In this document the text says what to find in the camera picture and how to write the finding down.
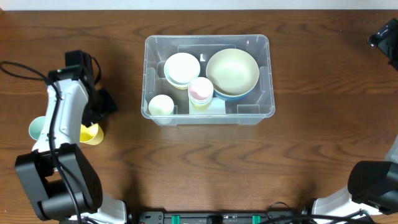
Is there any clear plastic storage container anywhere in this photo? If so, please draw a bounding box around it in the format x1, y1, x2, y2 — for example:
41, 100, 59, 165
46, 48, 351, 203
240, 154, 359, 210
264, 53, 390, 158
141, 34, 275, 126

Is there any light blue cup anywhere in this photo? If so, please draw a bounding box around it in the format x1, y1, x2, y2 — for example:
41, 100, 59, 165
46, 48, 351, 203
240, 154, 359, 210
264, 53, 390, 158
188, 95, 212, 105

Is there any dark blue bowl front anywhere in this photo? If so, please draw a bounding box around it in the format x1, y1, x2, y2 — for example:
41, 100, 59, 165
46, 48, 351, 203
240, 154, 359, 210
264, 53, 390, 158
212, 81, 257, 101

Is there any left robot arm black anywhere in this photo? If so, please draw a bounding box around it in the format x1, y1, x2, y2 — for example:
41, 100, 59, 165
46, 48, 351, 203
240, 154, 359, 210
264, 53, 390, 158
15, 50, 131, 223

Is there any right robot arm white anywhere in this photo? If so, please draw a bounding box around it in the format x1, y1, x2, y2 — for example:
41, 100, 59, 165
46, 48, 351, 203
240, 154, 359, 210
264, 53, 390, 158
303, 141, 397, 223

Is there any small yellow bowl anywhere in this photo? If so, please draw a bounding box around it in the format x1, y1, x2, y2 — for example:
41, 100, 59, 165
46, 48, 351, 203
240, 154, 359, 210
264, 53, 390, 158
170, 82, 188, 90

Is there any cream white cup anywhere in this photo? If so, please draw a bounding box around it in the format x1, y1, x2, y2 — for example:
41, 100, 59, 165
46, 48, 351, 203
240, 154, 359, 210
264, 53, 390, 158
149, 95, 175, 115

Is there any small grey-blue bowl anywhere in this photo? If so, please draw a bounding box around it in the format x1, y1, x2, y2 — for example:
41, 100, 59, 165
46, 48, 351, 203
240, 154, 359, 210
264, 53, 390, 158
164, 70, 189, 85

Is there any yellow cup front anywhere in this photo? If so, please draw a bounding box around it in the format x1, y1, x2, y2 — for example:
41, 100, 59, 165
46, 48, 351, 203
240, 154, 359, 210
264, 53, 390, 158
80, 124, 104, 146

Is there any small white bowl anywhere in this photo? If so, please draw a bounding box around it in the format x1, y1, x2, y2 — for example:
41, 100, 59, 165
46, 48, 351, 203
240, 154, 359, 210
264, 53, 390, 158
164, 52, 201, 85

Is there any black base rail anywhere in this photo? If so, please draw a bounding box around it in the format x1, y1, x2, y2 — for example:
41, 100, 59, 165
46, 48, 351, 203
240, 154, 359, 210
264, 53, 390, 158
136, 210, 373, 224

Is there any yellow cup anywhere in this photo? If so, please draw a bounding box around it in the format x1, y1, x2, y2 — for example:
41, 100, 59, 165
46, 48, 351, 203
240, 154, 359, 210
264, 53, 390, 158
190, 102, 211, 110
80, 124, 104, 146

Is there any white label in container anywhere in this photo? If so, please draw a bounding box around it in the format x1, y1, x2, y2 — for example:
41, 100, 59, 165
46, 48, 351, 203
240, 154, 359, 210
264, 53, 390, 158
188, 98, 226, 115

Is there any left black cable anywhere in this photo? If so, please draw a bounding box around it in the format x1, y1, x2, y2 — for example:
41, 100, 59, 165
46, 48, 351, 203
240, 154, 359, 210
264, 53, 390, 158
0, 55, 102, 224

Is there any mint green cup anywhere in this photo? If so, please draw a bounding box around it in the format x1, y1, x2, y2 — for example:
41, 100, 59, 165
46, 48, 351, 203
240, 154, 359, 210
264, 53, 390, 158
29, 116, 45, 141

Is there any large beige bowl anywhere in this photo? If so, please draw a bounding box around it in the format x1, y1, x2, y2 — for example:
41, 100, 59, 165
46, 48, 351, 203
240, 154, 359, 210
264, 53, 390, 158
206, 49, 259, 98

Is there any pink cup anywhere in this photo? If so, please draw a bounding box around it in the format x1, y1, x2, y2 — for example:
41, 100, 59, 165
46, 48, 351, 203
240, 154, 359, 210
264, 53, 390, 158
188, 77, 214, 101

